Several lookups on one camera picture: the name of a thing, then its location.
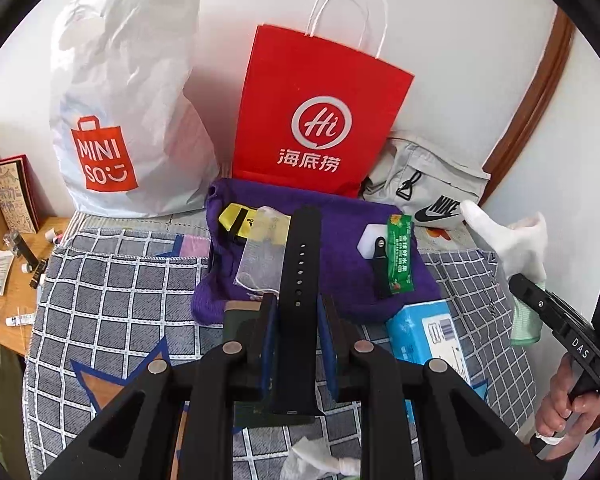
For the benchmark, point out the light checked bedsheet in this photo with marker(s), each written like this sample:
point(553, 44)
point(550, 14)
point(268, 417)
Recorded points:
point(130, 222)

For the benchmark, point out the translucent plastic bag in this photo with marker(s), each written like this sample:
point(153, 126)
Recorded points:
point(260, 260)

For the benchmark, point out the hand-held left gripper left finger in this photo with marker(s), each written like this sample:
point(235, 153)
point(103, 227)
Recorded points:
point(269, 350)

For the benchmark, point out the white crumpled wrapper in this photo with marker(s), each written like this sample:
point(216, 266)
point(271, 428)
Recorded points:
point(310, 460)

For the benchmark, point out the grey checked star blanket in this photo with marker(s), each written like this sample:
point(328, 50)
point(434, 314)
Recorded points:
point(130, 300)

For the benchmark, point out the yellow mini duffel pouch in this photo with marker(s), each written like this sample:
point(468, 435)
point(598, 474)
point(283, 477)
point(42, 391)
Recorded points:
point(225, 217)

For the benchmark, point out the dark lipstick tube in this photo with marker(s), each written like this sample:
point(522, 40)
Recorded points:
point(38, 274)

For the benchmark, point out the red paper bag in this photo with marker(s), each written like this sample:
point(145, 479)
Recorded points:
point(300, 85)

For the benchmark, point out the black cosmetic tube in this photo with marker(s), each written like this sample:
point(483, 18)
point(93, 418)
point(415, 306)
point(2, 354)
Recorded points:
point(22, 249)

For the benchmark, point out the wooden nightstand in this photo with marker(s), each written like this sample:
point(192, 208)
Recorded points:
point(55, 255)

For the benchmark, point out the brown wooden door frame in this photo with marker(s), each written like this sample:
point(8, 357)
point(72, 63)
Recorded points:
point(540, 90)

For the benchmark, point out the purple towel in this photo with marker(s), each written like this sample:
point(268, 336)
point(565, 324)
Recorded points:
point(340, 240)

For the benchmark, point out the grey sports bag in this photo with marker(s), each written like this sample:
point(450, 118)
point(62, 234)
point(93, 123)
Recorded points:
point(430, 180)

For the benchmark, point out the white plastic shopping bag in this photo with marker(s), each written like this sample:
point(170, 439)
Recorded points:
point(130, 85)

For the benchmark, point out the small printed white tube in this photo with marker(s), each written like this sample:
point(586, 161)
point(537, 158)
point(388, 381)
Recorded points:
point(21, 319)

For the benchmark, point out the white cotton glove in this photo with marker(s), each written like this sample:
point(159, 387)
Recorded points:
point(515, 245)

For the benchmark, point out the white sponge block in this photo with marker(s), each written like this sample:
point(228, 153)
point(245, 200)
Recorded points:
point(367, 240)

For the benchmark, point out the person's right hand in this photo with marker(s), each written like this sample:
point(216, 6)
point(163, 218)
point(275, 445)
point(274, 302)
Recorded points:
point(555, 400)

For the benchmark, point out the dark green tin box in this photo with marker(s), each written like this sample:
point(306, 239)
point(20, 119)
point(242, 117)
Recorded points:
point(237, 320)

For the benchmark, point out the blue tissue pack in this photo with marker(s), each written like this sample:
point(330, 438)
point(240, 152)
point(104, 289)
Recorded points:
point(415, 330)

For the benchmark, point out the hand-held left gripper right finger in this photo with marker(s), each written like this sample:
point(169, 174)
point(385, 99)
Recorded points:
point(327, 350)

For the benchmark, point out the doodle cover notebook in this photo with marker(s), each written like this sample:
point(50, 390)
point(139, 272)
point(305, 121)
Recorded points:
point(15, 200)

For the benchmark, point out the red book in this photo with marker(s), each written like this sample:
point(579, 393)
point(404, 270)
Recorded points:
point(27, 170)

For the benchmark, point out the green sachet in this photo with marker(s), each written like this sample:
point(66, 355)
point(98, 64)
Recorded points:
point(400, 260)

